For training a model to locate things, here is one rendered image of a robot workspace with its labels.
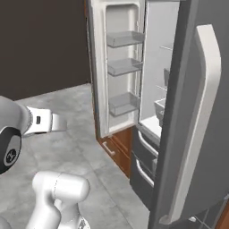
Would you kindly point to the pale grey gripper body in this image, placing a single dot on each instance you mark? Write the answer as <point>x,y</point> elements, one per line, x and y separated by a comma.
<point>58,122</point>

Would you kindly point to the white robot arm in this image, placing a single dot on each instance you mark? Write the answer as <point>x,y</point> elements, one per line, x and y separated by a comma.
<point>59,188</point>

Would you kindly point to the white-lined fridge door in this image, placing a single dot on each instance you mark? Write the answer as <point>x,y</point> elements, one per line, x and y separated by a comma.
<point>100,59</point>

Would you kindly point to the grey fridge drawer front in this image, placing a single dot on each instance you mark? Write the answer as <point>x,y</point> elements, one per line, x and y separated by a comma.
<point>138,184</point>
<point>141,150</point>

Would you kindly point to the clear fridge crisper bin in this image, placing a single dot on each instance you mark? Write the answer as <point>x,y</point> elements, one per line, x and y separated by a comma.
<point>160,110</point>

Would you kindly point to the grey fridge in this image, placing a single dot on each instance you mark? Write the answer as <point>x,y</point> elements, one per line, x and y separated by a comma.
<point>155,35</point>

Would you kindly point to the grey fridge door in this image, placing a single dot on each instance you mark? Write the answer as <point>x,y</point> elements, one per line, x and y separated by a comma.
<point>184,74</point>

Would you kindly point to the clear door bin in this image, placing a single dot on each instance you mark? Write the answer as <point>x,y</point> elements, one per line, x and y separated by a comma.
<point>123,40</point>
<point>122,68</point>
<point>122,105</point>

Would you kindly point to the brown wooden cabinet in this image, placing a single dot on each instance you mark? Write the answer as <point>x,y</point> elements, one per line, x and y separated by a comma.
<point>122,149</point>

